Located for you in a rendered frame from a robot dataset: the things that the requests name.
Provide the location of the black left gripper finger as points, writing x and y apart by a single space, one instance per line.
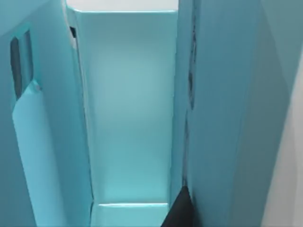
180 210

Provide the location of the grey-blue book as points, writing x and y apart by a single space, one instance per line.
232 113

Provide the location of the light blue rack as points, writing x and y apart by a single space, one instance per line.
127 99

